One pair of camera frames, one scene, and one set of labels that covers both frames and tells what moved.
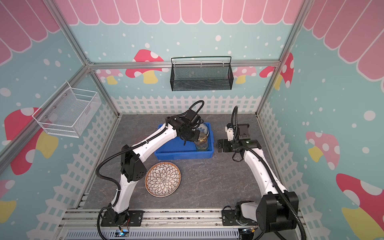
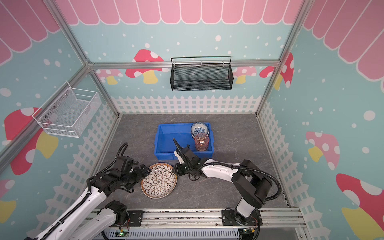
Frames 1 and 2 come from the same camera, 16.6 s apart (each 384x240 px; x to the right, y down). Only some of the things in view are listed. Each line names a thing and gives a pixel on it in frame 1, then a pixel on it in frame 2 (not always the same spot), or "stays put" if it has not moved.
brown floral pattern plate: (162, 179) stays put
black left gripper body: (191, 135) -> (130, 179)
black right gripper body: (226, 145) -> (186, 158)
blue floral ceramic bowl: (204, 129) stays put
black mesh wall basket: (201, 73) stays put
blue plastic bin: (175, 149) stays put
